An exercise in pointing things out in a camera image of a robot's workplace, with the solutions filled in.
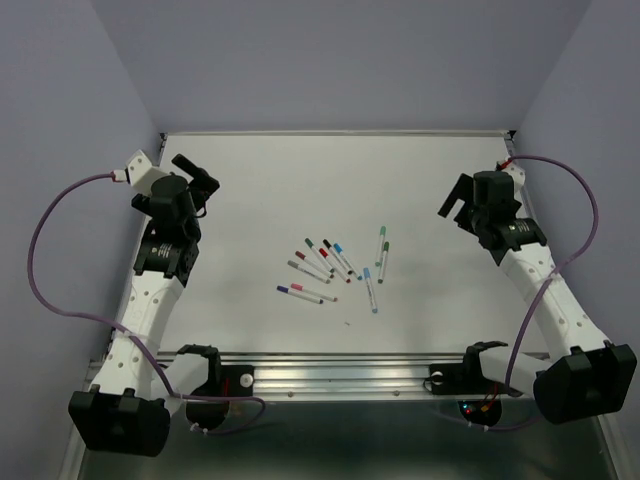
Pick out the brown capped marker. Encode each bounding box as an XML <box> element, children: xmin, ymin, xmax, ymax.
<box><xmin>295</xmin><ymin>250</ymin><xmax>334</xmax><ymax>279</ymax></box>

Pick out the dark green capped marker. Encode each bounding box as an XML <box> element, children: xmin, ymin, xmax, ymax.
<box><xmin>304</xmin><ymin>237</ymin><xmax>329</xmax><ymax>271</ymax></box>

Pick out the grey capped marker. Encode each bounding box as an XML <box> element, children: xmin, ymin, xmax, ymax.
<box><xmin>287</xmin><ymin>260</ymin><xmax>331</xmax><ymax>284</ymax></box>

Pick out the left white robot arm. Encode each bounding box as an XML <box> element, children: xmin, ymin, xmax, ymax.
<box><xmin>68</xmin><ymin>154</ymin><xmax>220</xmax><ymax>457</ymax></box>

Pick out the pink capped marker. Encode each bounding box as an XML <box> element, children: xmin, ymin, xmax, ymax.
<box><xmin>290</xmin><ymin>283</ymin><xmax>338</xmax><ymax>302</ymax></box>

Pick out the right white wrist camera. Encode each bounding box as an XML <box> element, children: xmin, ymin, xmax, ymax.
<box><xmin>496</xmin><ymin>158</ymin><xmax>526</xmax><ymax>200</ymax></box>

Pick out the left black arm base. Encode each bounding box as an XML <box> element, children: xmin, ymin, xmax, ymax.
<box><xmin>165</xmin><ymin>357</ymin><xmax>266</xmax><ymax>436</ymax></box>

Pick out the light blue capped marker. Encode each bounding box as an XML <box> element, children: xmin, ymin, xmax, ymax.
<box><xmin>363</xmin><ymin>267</ymin><xmax>378</xmax><ymax>314</ymax></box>

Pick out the aluminium front rail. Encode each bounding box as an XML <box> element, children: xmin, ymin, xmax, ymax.
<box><xmin>84</xmin><ymin>349</ymin><xmax>556</xmax><ymax>401</ymax></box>

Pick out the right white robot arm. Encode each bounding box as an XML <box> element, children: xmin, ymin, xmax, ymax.
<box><xmin>431</xmin><ymin>170</ymin><xmax>637</xmax><ymax>427</ymax></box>

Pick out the black capped marker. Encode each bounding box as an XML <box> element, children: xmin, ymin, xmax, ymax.
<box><xmin>323</xmin><ymin>239</ymin><xmax>350</xmax><ymax>283</ymax></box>

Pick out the red capped marker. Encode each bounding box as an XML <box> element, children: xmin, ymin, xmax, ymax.
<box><xmin>318</xmin><ymin>248</ymin><xmax>335</xmax><ymax>274</ymax></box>

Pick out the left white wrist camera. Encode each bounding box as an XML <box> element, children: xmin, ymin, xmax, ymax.
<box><xmin>125</xmin><ymin>150</ymin><xmax>169</xmax><ymax>196</ymax></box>

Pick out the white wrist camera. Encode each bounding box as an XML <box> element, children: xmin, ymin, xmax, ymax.
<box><xmin>125</xmin><ymin>150</ymin><xmax>169</xmax><ymax>196</ymax></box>
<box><xmin>496</xmin><ymin>158</ymin><xmax>526</xmax><ymax>200</ymax></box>

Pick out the purple capped marker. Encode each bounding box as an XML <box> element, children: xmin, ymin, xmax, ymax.
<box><xmin>276</xmin><ymin>285</ymin><xmax>324</xmax><ymax>304</ymax></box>

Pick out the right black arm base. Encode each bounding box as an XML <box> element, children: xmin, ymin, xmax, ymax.
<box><xmin>424</xmin><ymin>362</ymin><xmax>514</xmax><ymax>430</ymax></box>

